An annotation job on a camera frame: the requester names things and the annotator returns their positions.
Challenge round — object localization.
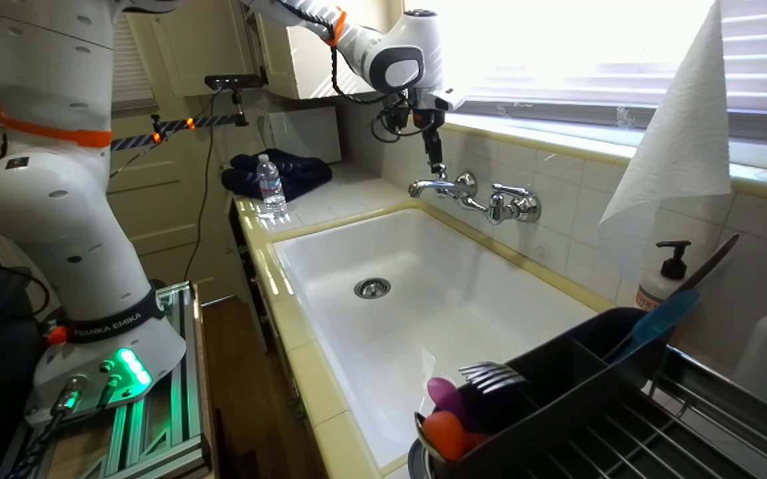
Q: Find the white window blind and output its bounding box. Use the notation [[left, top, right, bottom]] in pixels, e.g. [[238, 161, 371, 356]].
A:
[[404, 0, 767, 145]]

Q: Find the clear plastic water bottle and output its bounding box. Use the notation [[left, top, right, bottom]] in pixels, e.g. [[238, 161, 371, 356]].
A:
[[253, 153, 293, 226]]

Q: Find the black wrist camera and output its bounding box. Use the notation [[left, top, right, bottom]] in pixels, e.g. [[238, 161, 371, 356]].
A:
[[374, 92, 415, 142]]

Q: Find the blue utensil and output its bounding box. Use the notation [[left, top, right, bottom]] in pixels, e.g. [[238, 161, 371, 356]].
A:
[[605, 287, 703, 367]]

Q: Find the black braided cable bundle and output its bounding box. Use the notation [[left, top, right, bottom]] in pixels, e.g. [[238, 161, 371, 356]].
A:
[[109, 110, 251, 154]]

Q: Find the black utensil caddy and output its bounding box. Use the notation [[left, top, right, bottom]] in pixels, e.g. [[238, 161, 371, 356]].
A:
[[414, 304, 672, 479]]

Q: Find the pump soap bottle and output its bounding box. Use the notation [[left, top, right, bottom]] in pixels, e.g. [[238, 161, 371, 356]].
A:
[[633, 238, 696, 314]]

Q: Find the white paper towel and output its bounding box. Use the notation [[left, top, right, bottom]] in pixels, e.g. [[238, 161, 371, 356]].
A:
[[596, 0, 736, 246]]

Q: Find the aluminium robot mounting stand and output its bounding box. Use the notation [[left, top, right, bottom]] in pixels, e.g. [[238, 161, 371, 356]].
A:
[[0, 280, 218, 479]]

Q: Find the dark navy cloth bundle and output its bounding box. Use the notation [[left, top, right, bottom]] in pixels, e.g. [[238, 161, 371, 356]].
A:
[[218, 146, 335, 206]]

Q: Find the silver fork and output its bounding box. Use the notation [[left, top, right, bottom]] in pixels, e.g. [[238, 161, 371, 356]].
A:
[[459, 359, 527, 399]]

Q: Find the orange plastic utensil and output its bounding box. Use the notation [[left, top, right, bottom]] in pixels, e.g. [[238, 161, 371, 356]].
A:
[[418, 407, 494, 465]]

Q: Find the white wall cabinet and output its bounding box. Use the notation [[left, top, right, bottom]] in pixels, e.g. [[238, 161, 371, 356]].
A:
[[253, 0, 404, 102]]

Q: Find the metal sink drain strainer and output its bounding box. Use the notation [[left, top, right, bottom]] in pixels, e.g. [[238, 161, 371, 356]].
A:
[[352, 275, 394, 302]]

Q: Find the chrome tap bridge body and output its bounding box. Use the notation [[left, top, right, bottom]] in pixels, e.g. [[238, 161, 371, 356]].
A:
[[459, 190, 523, 222]]

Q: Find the thin dark utensil handle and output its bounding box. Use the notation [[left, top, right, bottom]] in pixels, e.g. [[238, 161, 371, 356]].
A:
[[672, 231, 743, 302]]

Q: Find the black bar camera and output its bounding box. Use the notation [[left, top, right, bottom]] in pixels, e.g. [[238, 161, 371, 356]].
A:
[[202, 72, 270, 94]]

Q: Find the thin black cable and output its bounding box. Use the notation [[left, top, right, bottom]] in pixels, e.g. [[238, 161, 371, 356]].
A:
[[181, 89, 230, 287]]

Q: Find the chrome tap spout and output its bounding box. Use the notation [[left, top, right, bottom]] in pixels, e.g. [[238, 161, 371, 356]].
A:
[[404, 175, 459, 201]]

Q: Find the white ceramic sink basin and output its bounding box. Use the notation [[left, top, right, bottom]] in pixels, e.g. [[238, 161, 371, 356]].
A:
[[273, 209, 600, 472]]

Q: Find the black wire dish rack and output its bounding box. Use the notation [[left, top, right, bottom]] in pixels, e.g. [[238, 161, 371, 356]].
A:
[[526, 344, 767, 479]]

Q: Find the chrome tap lever handle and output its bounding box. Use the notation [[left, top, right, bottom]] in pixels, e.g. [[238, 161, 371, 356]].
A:
[[488, 182, 543, 223], [450, 167, 483, 202]]

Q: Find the purple plastic utensil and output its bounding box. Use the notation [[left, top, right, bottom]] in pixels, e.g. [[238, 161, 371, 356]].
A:
[[423, 376, 468, 422]]

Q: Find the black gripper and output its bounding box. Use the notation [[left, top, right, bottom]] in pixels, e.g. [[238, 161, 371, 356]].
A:
[[408, 98, 454, 178]]

